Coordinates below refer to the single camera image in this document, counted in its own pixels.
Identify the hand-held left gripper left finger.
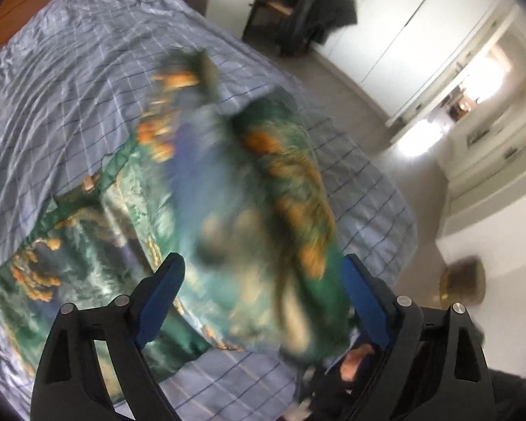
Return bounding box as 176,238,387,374
32,252,187,421

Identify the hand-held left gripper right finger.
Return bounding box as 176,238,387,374
341,253,495,421

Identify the green printed silky garment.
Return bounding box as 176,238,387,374
0,50,356,404

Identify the woven basket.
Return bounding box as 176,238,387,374
438,258,486,305

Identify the white drawer cabinet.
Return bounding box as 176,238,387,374
436,109,526,238

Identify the bed with blue checked sheet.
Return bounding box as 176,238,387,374
0,0,417,421

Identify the white wardrobe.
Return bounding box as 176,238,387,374
311,0,522,126

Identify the black chair with jacket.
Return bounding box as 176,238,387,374
276,0,359,58

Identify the dark chair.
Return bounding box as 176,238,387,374
243,0,312,55

